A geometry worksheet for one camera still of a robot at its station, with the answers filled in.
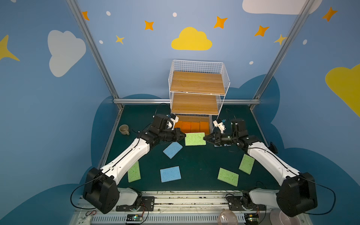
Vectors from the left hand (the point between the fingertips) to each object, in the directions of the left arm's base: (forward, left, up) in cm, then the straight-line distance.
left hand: (185, 134), depth 77 cm
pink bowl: (-36, -49, -24) cm, 65 cm away
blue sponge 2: (-7, -17, +1) cm, 18 cm away
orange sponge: (+20, -1, -20) cm, 28 cm away
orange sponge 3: (+19, -15, -19) cm, 31 cm away
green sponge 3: (-8, -40, -21) cm, 46 cm away
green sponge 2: (-16, -26, -21) cm, 37 cm away
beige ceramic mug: (+17, +45, -20) cm, 52 cm away
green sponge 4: (-15, +31, -22) cm, 40 cm away
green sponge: (-2, -6, -2) cm, 6 cm away
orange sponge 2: (+20, -8, -20) cm, 29 cm away
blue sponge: (+2, +8, -22) cm, 24 cm away
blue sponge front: (-15, +8, -22) cm, 28 cm away
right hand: (-2, -11, -2) cm, 12 cm away
